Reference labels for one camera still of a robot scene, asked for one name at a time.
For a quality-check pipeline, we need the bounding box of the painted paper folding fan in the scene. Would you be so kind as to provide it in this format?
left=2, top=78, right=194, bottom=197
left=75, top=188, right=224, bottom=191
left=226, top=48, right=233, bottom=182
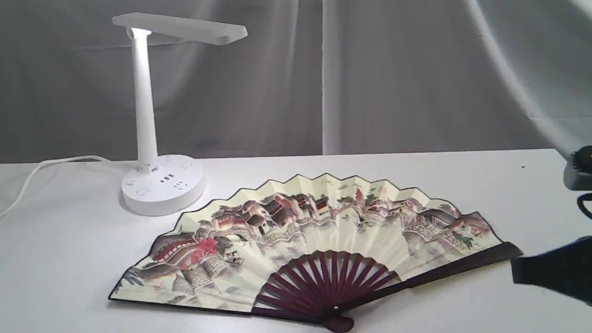
left=108, top=173, right=523, bottom=333

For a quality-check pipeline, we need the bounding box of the white desk lamp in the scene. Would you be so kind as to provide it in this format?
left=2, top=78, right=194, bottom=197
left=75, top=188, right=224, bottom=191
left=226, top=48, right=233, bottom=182
left=112, top=12, right=248, bottom=216

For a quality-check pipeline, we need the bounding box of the grey backdrop curtain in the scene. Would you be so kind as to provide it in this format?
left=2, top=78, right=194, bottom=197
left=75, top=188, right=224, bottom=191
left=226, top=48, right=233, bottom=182
left=0, top=0, right=591, bottom=164

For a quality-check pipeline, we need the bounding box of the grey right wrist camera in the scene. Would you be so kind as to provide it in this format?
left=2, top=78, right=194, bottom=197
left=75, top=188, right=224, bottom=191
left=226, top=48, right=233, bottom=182
left=564, top=145, right=592, bottom=191

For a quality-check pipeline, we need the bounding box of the white power cable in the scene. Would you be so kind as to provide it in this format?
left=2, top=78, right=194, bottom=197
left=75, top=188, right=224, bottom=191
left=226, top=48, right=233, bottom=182
left=0, top=156, right=139, bottom=218

